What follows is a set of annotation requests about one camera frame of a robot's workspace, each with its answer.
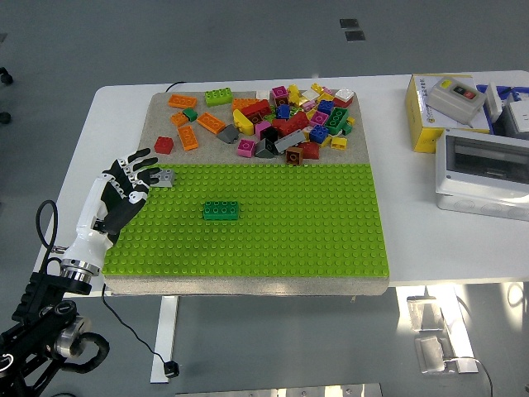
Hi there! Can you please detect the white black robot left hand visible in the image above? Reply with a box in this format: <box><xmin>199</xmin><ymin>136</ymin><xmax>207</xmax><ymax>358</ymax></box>
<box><xmin>61</xmin><ymin>147</ymin><xmax>163</xmax><ymax>275</ymax></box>

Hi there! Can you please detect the light grey toy brick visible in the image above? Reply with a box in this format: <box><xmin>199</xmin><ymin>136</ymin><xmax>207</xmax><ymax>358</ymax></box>
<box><xmin>150</xmin><ymin>168</ymin><xmax>177</xmax><ymax>189</ymax></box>

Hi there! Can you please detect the dark green round-hole brick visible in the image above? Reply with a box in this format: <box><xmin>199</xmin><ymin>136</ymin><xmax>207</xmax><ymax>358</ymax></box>
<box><xmin>323</xmin><ymin>107</ymin><xmax>350</xmax><ymax>134</ymax></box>

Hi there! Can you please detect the dark green eight-stud brick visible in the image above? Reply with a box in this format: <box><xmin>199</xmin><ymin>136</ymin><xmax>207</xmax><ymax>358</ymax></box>
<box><xmin>203</xmin><ymin>200</ymin><xmax>240</xmax><ymax>222</ymax></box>

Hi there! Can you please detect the grey sloped roof brick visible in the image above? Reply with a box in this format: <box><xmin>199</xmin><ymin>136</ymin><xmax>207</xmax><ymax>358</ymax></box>
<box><xmin>217</xmin><ymin>123</ymin><xmax>241</xmax><ymax>145</ymax></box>

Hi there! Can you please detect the lime green eight-stud brick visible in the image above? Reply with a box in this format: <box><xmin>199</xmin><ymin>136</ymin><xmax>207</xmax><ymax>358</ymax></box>
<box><xmin>204</xmin><ymin>88</ymin><xmax>233</xmax><ymax>108</ymax></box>

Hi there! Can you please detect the yellow curved brick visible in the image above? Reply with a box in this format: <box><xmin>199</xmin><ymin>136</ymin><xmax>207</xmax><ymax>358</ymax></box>
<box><xmin>232</xmin><ymin>108</ymin><xmax>255</xmax><ymax>136</ymax></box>

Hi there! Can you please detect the dark grey roof brick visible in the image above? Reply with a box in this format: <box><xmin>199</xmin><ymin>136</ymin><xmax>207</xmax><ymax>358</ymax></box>
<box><xmin>254</xmin><ymin>137</ymin><xmax>279</xmax><ymax>159</ymax></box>

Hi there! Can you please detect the red long brick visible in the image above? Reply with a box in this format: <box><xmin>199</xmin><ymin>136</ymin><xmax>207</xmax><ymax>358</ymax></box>
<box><xmin>241</xmin><ymin>98</ymin><xmax>273</xmax><ymax>124</ymax></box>

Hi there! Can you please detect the black brick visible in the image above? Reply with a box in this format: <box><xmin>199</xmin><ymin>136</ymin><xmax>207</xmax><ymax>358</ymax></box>
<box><xmin>260</xmin><ymin>126</ymin><xmax>282</xmax><ymax>146</ymax></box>

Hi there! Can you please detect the lime green studded baseplate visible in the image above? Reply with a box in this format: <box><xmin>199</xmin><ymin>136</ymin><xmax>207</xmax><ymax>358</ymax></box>
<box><xmin>102</xmin><ymin>163</ymin><xmax>391</xmax><ymax>279</ymax></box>

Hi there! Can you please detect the grey long sloped brick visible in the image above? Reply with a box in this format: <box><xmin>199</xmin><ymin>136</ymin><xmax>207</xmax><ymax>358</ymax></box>
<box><xmin>273</xmin><ymin>128</ymin><xmax>306</xmax><ymax>156</ymax></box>

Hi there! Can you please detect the magenta square brick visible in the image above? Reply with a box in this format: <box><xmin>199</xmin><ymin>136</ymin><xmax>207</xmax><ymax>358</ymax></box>
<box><xmin>270</xmin><ymin>85</ymin><xmax>290</xmax><ymax>108</ymax></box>

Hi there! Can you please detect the red large brick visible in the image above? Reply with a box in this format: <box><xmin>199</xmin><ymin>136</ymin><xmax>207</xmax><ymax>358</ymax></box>
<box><xmin>272</xmin><ymin>111</ymin><xmax>310</xmax><ymax>137</ymax></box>

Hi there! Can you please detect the dark red square brick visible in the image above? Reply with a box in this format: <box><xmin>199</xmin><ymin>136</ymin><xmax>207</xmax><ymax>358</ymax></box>
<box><xmin>298</xmin><ymin>141</ymin><xmax>322</xmax><ymax>160</ymax></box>

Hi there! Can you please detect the blue four-stud brick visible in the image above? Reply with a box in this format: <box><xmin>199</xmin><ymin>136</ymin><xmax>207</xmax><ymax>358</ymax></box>
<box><xmin>308</xmin><ymin>124</ymin><xmax>330</xmax><ymax>145</ymax></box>

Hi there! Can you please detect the white topped red brick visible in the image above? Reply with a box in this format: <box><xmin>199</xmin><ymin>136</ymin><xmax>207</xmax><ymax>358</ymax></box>
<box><xmin>332</xmin><ymin>88</ymin><xmax>355</xmax><ymax>110</ymax></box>

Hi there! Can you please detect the silver metal plate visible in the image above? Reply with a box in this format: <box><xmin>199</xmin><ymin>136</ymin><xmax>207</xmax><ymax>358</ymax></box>
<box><xmin>175</xmin><ymin>382</ymin><xmax>384</xmax><ymax>397</ymax></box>

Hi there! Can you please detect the grey-brown mat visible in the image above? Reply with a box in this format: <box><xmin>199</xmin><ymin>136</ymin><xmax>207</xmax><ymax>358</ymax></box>
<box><xmin>102</xmin><ymin>90</ymin><xmax>392</xmax><ymax>298</ymax></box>

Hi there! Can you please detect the white table leg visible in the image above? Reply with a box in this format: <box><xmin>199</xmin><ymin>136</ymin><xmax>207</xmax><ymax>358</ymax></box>
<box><xmin>394</xmin><ymin>285</ymin><xmax>480</xmax><ymax>375</ymax></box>
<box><xmin>150</xmin><ymin>295</ymin><xmax>179</xmax><ymax>385</ymax></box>

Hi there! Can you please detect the yellow cardboard box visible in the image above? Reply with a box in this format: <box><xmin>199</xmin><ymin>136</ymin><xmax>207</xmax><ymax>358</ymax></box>
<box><xmin>403</xmin><ymin>74</ymin><xmax>493</xmax><ymax>154</ymax></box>

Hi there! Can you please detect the shiny metal floor box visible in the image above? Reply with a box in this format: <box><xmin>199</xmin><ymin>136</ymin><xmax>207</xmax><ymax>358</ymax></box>
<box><xmin>414</xmin><ymin>336</ymin><xmax>452</xmax><ymax>375</ymax></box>
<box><xmin>407</xmin><ymin>295</ymin><xmax>446</xmax><ymax>332</ymax></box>

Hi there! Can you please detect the blue cardboard box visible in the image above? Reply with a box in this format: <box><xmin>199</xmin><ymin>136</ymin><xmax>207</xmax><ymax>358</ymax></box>
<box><xmin>474</xmin><ymin>84</ymin><xmax>529</xmax><ymax>136</ymax></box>

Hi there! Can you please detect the white upright plastic part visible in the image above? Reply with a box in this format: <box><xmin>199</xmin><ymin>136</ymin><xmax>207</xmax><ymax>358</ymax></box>
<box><xmin>484</xmin><ymin>82</ymin><xmax>505</xmax><ymax>124</ymax></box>

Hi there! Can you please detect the black plug with cord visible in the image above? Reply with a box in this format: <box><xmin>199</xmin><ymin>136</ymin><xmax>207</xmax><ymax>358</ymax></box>
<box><xmin>101</xmin><ymin>284</ymin><xmax>182</xmax><ymax>379</ymax></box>

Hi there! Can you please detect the white electrical enclosure box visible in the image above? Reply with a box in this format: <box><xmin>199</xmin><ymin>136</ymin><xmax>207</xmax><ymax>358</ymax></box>
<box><xmin>434</xmin><ymin>127</ymin><xmax>529</xmax><ymax>222</ymax></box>

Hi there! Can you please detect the grey push-button switch box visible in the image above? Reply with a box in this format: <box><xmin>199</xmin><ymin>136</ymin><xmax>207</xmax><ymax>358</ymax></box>
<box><xmin>426</xmin><ymin>76</ymin><xmax>488</xmax><ymax>128</ymax></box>

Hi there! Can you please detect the white wall socket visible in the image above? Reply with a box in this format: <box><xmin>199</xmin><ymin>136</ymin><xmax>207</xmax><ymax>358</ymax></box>
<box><xmin>506</xmin><ymin>100</ymin><xmax>529</xmax><ymax>134</ymax></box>

